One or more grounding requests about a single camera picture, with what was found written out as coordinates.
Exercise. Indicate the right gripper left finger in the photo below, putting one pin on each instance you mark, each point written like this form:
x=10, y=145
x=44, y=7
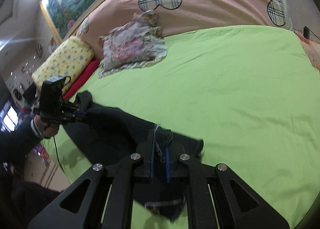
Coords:
x=145, y=170

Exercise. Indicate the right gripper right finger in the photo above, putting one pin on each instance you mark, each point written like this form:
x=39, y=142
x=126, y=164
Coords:
x=173, y=164

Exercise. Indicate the black pants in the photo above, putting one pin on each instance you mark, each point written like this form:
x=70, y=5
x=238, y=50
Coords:
x=110, y=134

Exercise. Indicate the left forearm dark sleeve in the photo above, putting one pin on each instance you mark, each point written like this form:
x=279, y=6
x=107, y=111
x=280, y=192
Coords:
x=19, y=142

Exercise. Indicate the left hand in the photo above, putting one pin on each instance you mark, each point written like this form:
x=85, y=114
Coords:
x=43, y=129

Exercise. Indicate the red folded blanket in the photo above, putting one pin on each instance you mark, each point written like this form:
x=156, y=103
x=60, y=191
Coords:
x=82, y=79

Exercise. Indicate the yellow cartoon print quilt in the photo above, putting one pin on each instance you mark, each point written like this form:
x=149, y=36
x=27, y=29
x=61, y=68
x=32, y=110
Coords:
x=70, y=59

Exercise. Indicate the green bed sheet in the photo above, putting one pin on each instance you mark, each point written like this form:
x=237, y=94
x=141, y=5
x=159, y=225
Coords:
x=249, y=92

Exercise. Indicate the floral ruffled pillow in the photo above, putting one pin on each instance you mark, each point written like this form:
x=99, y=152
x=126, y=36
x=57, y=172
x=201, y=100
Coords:
x=137, y=44

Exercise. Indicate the black charger on bed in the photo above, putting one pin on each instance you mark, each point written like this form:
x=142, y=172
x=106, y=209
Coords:
x=306, y=32

